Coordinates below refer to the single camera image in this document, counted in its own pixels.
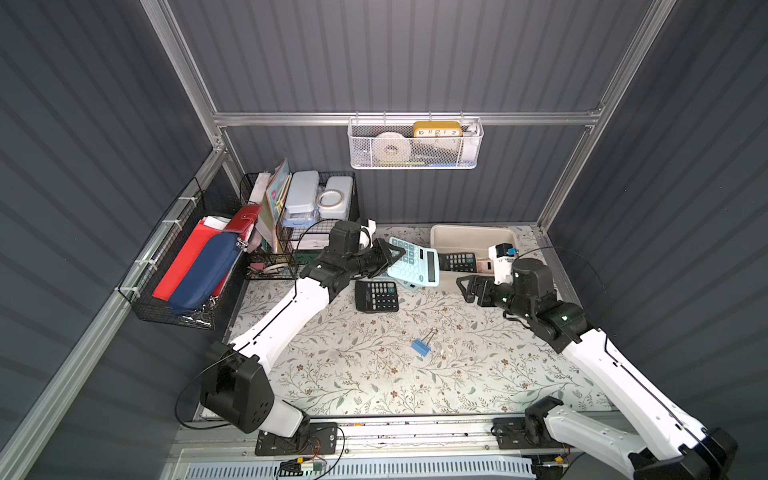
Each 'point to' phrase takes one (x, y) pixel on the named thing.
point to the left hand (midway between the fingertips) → (410, 254)
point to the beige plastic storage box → (477, 239)
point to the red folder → (199, 241)
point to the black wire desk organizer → (338, 202)
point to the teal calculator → (419, 264)
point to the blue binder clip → (421, 345)
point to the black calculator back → (376, 296)
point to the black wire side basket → (159, 258)
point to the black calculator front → (458, 261)
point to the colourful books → (269, 191)
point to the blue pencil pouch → (205, 274)
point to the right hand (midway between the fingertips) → (476, 287)
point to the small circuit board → (296, 467)
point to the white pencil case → (301, 205)
